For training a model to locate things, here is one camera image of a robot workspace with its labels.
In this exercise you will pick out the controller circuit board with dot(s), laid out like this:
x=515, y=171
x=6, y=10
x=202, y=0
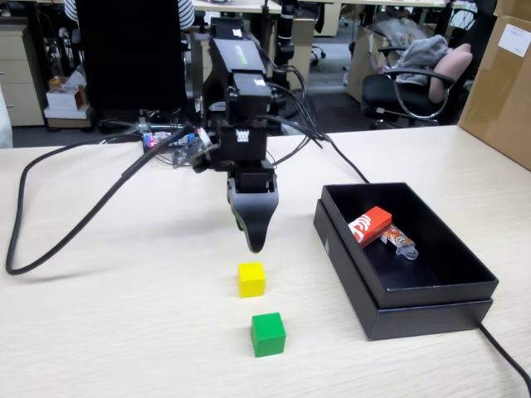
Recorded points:
x=150, y=140

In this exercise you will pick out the beige drawer cabinet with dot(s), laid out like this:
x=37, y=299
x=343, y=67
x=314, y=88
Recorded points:
x=18, y=74

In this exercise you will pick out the yellow cube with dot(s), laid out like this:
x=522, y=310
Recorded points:
x=251, y=280

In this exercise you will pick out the black background robot arm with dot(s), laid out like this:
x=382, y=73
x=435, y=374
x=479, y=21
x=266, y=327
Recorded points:
x=285, y=45

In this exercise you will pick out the black office chair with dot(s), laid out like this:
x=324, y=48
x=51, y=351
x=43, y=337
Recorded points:
x=381, y=89

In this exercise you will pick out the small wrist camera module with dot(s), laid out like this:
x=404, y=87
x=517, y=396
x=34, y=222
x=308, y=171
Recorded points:
x=191, y=151

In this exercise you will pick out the plain cardboard box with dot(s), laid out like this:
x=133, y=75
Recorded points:
x=514, y=8

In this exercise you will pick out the black open box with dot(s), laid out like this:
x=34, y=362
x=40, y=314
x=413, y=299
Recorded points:
x=431, y=321

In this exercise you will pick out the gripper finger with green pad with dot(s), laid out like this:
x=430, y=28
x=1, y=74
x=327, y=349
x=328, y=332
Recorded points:
x=230, y=199

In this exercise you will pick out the black box tray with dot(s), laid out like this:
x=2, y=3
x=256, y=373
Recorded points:
x=435, y=207

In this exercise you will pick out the gripper finger black curved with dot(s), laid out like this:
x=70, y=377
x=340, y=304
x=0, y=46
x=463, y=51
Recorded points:
x=257, y=219

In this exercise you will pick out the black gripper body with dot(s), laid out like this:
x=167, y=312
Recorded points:
x=245, y=145

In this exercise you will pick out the pink cushion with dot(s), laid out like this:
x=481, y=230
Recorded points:
x=452, y=66

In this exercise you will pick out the grey cloth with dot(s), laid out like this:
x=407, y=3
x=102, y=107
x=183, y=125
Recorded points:
x=423, y=54

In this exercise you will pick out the white cardboard box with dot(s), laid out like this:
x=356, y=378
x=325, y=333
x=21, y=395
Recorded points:
x=62, y=99

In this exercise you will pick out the black WOWROBO robot arm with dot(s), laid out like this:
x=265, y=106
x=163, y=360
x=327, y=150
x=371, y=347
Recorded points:
x=238, y=54

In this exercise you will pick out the flat white carton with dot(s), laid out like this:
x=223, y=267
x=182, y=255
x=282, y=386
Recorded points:
x=66, y=118

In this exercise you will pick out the large labelled cardboard box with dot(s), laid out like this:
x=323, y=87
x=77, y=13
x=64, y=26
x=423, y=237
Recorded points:
x=498, y=103

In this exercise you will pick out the beige desk pedestal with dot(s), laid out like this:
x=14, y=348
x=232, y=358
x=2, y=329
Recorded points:
x=303, y=54

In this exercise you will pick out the red and white small box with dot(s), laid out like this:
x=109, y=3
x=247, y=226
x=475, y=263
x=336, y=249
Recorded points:
x=369, y=226

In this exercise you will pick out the green cube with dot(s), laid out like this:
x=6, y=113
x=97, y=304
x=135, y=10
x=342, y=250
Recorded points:
x=268, y=336

